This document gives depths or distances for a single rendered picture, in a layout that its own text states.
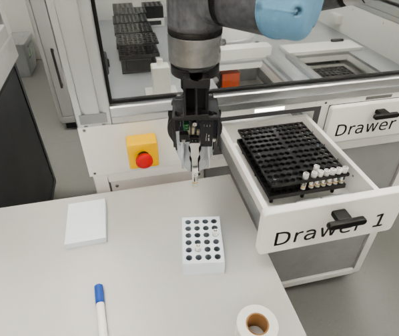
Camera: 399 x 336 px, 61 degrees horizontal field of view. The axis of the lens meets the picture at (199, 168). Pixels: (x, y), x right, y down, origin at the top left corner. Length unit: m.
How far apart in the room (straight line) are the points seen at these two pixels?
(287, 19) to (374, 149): 0.85
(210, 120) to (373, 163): 0.82
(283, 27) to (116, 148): 0.56
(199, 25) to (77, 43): 0.35
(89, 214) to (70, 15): 0.43
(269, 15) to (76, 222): 0.62
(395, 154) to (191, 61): 0.91
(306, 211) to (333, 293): 1.08
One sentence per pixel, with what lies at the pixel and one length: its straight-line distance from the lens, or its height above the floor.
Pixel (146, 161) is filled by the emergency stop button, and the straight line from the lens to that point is 0.79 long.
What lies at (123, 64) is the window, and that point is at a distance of 0.78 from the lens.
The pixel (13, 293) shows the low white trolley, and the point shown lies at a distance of 0.78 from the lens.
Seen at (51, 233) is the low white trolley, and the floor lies 0.76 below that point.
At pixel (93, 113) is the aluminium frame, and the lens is 0.81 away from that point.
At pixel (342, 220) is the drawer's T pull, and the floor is 0.91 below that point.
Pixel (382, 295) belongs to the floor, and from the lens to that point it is 1.77.
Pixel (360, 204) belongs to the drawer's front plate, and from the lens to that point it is 0.70.
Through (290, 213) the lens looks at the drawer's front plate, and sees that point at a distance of 0.62.
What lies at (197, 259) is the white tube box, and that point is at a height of 0.78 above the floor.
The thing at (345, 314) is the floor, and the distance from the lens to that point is 1.65.
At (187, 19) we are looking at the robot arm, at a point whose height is 1.24.
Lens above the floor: 1.35
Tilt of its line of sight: 38 degrees down
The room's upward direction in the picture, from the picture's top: straight up
